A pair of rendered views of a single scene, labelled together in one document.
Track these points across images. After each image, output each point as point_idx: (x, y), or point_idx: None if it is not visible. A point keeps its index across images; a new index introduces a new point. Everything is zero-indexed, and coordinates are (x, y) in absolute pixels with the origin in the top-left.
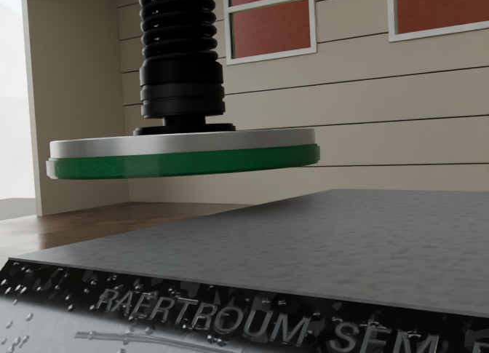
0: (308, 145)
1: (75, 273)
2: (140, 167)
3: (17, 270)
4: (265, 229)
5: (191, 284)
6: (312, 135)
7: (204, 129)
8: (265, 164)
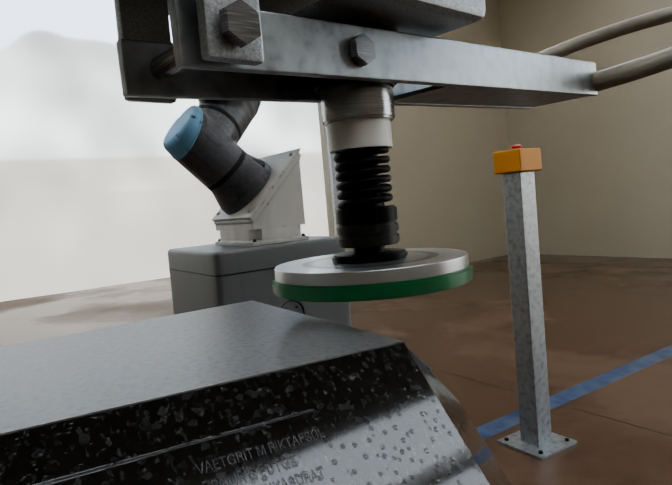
0: (293, 286)
1: None
2: None
3: None
4: (227, 321)
5: None
6: (305, 278)
7: (332, 259)
8: (273, 291)
